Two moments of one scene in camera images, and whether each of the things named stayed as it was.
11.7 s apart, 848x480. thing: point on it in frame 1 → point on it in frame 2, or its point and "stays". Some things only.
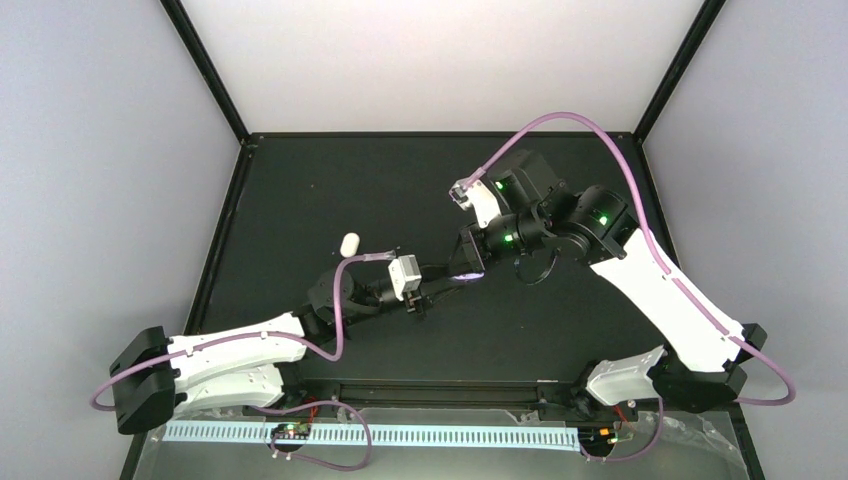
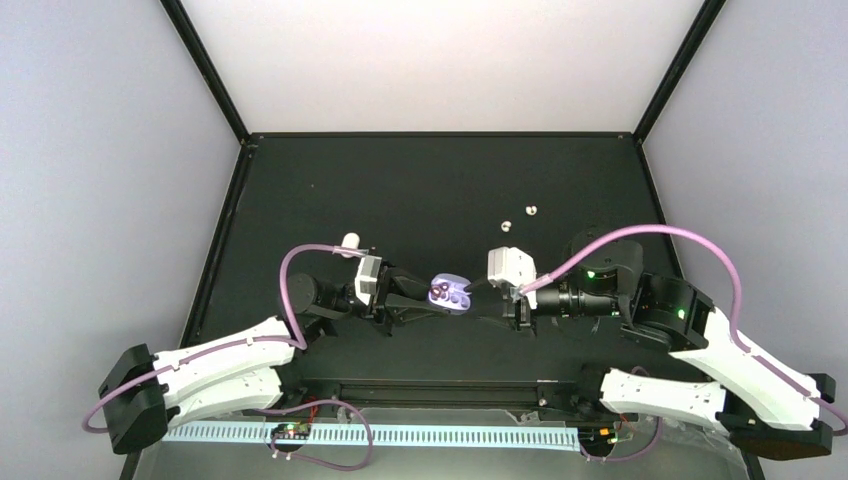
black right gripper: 476,255 → 514,310
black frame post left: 203,61 stays
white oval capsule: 349,244 stays
